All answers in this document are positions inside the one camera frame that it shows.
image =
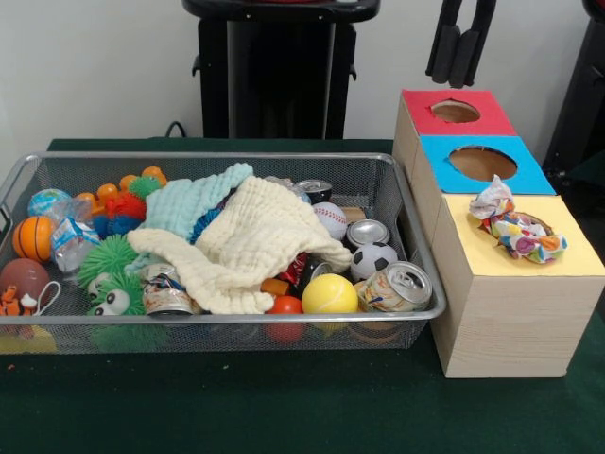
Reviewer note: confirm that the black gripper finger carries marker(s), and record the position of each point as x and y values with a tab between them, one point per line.
442	47
468	52

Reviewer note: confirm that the colourful polka-dot cloth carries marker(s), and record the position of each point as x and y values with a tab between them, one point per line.
524	239

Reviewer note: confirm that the cream knitted cloth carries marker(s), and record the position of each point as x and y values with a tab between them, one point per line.
255	236

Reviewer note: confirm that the crushed clear plastic bottle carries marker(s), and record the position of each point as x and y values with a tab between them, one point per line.
71	241

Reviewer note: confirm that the wooden box with three holes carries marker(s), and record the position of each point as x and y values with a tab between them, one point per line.
510	321

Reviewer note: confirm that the shallow mesh bin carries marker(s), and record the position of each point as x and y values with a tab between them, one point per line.
212	336

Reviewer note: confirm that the black upright panel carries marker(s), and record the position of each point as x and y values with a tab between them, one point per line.
581	94

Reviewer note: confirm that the dark green tablecloth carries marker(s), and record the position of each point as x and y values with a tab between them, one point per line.
283	402
591	175

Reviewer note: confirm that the silver drink can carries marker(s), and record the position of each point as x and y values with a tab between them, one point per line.
368	232

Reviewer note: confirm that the white baseball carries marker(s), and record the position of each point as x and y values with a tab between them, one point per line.
331	220

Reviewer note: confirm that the black and white soccer ball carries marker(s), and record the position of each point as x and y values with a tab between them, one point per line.
373	261

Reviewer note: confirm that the printed drink can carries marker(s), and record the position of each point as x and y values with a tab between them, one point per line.
397	286

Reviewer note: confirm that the yellow tennis ball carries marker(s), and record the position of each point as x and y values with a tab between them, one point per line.
330	294

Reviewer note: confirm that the light blue knitted cloth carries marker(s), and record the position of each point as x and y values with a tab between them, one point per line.
184	198

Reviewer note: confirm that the small red ball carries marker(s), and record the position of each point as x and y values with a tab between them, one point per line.
286	305

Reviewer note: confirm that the blue green globe ball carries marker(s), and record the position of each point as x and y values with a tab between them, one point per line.
45	202

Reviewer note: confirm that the orange mini basketball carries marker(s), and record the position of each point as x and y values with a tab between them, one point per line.
32	239

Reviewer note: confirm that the brown mini football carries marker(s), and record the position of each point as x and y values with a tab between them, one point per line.
23	279

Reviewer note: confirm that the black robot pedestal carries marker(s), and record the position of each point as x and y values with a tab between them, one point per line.
274	85

